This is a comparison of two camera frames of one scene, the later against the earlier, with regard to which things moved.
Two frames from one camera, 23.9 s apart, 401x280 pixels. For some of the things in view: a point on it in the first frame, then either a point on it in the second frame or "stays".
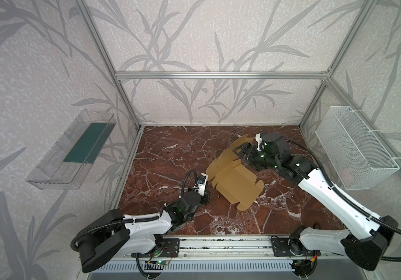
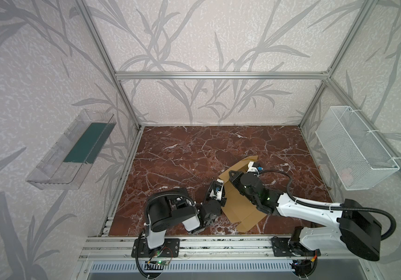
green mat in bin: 90,144 stays
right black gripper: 252,148 -> 238,177
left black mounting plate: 168,248 stays
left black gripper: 206,198 -> 222,203
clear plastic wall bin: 66,164 stays
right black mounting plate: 291,247 stays
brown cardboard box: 232,178 -> 238,208
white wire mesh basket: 358,158 stays
